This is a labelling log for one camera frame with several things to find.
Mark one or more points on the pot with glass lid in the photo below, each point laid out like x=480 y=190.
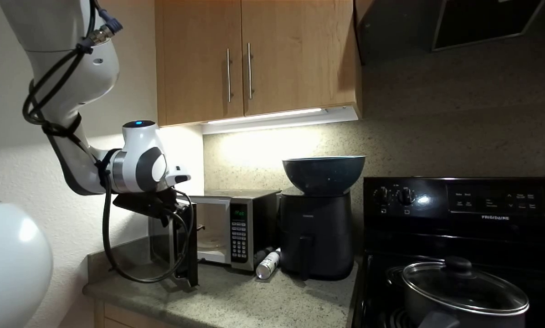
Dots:
x=451 y=294

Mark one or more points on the black kitchen stove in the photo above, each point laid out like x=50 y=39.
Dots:
x=496 y=223

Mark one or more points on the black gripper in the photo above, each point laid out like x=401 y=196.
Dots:
x=155 y=205

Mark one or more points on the small clear bottle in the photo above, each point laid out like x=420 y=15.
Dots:
x=268 y=265

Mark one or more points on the large teal bowl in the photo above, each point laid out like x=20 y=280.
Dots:
x=323 y=176

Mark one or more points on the under-cabinet light strip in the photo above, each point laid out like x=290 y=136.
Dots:
x=283 y=119

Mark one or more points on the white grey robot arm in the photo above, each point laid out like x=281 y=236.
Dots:
x=73 y=63

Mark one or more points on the stainless steel black microwave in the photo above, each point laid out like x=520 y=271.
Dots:
x=235 y=230

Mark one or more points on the black range hood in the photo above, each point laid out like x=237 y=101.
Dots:
x=401 y=28

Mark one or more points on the wooden upper cabinets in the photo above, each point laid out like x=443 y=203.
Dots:
x=237 y=59

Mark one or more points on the white round foreground object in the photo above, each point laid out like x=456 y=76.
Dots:
x=26 y=265

